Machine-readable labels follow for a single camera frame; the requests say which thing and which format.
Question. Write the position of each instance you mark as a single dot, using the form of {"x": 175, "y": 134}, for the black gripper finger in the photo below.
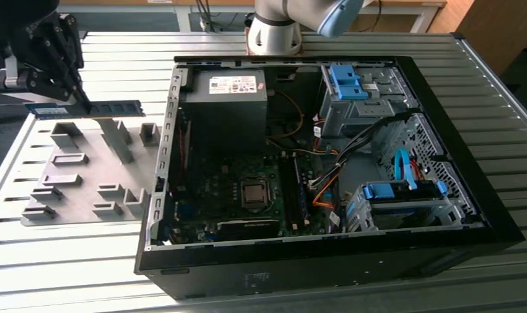
{"x": 48, "y": 86}
{"x": 68, "y": 49}

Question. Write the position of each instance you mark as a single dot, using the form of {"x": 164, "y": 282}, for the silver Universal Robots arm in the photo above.
{"x": 272, "y": 36}

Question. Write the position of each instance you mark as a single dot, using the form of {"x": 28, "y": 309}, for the black RAM slot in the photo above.
{"x": 287, "y": 195}

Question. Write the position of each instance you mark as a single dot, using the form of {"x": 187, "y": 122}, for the grey plastic parts rack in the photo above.
{"x": 89, "y": 163}

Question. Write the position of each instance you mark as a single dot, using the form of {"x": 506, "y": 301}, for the grey power supply unit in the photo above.
{"x": 228, "y": 117}

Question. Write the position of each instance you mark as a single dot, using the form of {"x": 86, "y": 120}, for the green motherboard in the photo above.
{"x": 211, "y": 182}

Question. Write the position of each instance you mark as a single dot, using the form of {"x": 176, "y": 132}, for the CPU socket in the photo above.
{"x": 255, "y": 181}

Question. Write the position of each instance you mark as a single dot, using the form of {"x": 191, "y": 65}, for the silver CPU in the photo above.
{"x": 253, "y": 194}

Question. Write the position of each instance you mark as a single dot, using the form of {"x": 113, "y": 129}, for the black graphics card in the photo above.
{"x": 245, "y": 228}

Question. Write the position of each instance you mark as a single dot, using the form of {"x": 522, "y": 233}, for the blue plastic drive carrier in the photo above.
{"x": 345, "y": 88}

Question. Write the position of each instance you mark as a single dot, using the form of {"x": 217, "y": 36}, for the grey metal drive cage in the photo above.
{"x": 363, "y": 114}

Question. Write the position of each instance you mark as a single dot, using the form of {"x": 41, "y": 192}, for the black open PC case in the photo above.
{"x": 289, "y": 270}

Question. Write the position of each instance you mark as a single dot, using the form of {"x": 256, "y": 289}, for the blue disk carrier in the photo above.
{"x": 383, "y": 190}

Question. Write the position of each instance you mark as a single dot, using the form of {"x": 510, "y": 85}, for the wooden cabinet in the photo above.
{"x": 498, "y": 32}

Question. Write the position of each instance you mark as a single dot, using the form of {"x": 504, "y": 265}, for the grey metal disk bay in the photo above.
{"x": 450, "y": 212}

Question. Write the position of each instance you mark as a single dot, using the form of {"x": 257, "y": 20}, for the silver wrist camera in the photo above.
{"x": 10, "y": 81}

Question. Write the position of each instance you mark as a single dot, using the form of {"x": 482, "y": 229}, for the white desk frame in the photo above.
{"x": 422, "y": 19}

